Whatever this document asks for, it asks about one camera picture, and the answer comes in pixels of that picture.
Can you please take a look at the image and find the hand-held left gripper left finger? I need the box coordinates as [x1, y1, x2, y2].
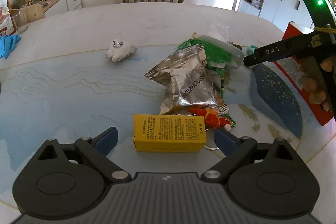
[34, 126, 132, 184]

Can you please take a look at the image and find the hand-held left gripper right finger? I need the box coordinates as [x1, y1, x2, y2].
[202, 126, 302, 184]

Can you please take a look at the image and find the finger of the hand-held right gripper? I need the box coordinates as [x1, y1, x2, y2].
[243, 32, 323, 67]

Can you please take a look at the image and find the red cardboard box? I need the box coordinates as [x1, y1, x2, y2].
[273, 21, 336, 127]

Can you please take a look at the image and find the green tassel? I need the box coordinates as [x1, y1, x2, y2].
[173, 39, 237, 127]

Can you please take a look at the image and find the yellow carton box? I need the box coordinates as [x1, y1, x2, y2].
[133, 114, 207, 153]

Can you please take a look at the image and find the silver foil snack bag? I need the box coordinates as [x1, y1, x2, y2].
[144, 43, 229, 115]

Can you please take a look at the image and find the person's right hand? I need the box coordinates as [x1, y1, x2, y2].
[298, 55, 334, 111]

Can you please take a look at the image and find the small teal plastic item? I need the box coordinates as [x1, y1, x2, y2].
[245, 44, 259, 55]

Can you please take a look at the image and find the grey plastic bag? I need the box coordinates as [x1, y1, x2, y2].
[243, 0, 263, 8]

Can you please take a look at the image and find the blue printed table mat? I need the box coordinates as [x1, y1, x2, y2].
[0, 44, 336, 214]

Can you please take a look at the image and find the white plush toy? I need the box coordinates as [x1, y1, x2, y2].
[105, 38, 138, 62]

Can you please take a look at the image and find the blue cloth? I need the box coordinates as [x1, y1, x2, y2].
[0, 34, 22, 59]

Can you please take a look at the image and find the small light wooden chair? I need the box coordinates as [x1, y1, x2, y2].
[9, 3, 46, 25]

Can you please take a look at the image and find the red printed box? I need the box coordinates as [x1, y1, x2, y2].
[0, 0, 17, 37]

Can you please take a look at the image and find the orange plush toy keychain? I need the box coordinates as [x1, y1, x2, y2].
[189, 107, 233, 149]

